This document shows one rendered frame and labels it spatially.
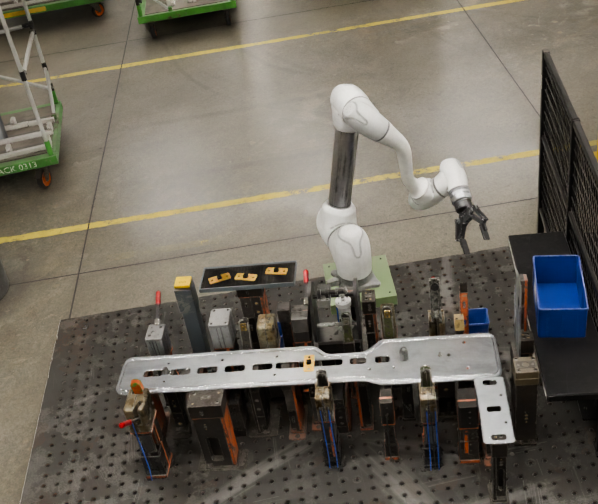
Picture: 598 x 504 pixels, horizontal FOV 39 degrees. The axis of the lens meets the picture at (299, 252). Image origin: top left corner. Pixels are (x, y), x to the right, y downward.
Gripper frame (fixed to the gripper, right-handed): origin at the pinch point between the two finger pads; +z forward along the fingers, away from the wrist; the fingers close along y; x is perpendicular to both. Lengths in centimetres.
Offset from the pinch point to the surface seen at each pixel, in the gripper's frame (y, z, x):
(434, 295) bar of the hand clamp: 22, 32, -49
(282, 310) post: -15, 21, -90
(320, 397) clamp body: 3, 61, -93
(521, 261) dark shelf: 23.0, 19.1, -2.4
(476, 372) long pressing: 26, 63, -44
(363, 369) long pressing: 3, 52, -73
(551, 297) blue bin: 35, 40, -7
